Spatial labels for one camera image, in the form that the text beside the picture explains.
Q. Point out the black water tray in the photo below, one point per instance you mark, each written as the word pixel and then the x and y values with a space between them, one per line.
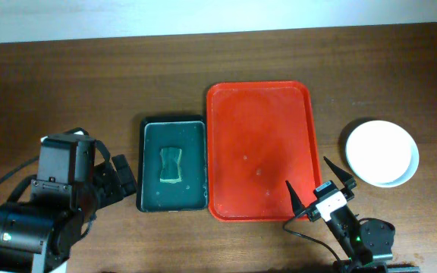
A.
pixel 187 132

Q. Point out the white plate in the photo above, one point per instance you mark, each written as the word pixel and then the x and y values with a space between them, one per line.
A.
pixel 382 153

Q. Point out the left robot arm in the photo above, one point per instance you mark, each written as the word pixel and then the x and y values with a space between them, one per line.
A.
pixel 50 211

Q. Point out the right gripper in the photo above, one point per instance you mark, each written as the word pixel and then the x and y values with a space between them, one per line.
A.
pixel 347 180

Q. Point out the red plastic tray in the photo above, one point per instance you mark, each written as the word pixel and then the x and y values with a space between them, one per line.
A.
pixel 260 140

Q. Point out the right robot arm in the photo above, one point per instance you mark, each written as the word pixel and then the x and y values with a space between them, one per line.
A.
pixel 367 242

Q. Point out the green yellow sponge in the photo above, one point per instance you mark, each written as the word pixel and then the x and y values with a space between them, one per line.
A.
pixel 171 165

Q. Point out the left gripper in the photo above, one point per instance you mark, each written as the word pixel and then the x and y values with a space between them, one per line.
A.
pixel 119 187

